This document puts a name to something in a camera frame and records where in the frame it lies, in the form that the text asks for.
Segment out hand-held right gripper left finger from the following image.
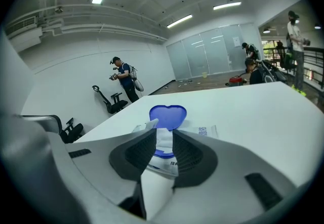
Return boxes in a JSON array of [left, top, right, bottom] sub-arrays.
[[48, 128, 157, 220]]

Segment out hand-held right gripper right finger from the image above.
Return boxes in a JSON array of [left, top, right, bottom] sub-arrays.
[[148, 129, 299, 224]]

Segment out white wet wipe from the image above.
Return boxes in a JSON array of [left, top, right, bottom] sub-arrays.
[[154, 127, 175, 154]]

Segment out white wet wipes packet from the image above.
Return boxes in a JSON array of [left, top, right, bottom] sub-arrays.
[[131, 105, 219, 177]]

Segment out black office chair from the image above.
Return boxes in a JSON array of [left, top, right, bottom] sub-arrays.
[[92, 84, 129, 115], [59, 117, 85, 144], [275, 40, 296, 71]]

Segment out grey mesh backpack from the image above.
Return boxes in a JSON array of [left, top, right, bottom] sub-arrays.
[[129, 64, 145, 93]]

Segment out red green vacuum cleaner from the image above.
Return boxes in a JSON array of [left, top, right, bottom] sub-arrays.
[[225, 71, 250, 87]]

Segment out scattered small floor items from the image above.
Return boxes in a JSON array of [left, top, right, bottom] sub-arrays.
[[164, 79, 204, 90]]

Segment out black backpack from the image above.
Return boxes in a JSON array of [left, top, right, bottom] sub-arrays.
[[260, 60, 289, 84]]

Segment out white ceiling pipes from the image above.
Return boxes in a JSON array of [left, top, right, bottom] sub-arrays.
[[41, 4, 170, 42]]

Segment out frosted glass partition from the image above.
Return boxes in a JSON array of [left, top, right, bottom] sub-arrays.
[[165, 23, 257, 82]]

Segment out white air conditioner unit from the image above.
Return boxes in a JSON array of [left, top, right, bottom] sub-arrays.
[[4, 15, 44, 52]]

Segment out black metal railing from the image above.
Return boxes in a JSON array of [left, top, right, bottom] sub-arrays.
[[262, 47, 324, 90]]

